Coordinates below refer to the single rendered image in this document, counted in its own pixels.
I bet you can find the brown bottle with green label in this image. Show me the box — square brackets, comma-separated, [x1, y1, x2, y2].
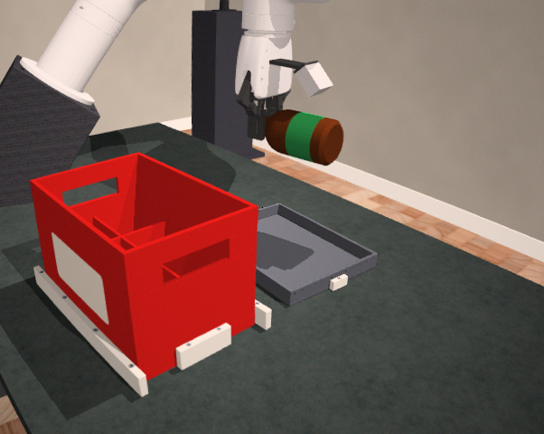
[263, 109, 343, 166]

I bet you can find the red plastic crate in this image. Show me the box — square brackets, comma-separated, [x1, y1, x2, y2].
[30, 153, 258, 381]

